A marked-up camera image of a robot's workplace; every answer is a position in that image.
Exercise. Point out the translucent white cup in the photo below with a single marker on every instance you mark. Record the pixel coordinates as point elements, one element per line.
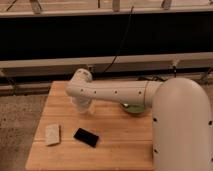
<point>87,110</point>

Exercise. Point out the white sponge block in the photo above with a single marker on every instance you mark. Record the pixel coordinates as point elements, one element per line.
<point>52,134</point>

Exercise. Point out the wooden table top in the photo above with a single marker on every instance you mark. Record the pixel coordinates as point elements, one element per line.
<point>125,141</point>

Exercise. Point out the green ceramic bowl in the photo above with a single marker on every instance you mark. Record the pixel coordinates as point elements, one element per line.
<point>133,109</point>

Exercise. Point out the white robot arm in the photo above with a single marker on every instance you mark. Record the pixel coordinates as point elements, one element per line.
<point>182,118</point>

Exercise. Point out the black smartphone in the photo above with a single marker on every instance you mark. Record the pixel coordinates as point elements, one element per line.
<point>86,137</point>

